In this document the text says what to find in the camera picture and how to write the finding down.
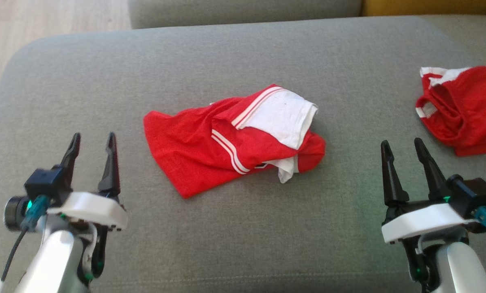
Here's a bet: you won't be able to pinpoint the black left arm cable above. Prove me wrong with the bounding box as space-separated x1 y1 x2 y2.
1 195 50 282

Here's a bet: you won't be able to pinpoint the large grey sofa seat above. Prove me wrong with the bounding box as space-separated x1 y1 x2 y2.
0 15 486 293

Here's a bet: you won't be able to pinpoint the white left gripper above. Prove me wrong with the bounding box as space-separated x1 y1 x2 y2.
47 131 129 232

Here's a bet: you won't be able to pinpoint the red shorts with white stripes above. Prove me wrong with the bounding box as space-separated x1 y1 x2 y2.
415 66 486 157

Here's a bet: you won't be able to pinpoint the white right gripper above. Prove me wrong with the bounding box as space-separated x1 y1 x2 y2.
380 138 476 245

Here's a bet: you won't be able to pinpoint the red shirt with white sleeves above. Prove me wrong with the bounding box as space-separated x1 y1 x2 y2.
143 84 327 199

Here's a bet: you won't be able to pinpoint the grey sofa seat cushion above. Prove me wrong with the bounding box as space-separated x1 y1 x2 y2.
128 0 363 30

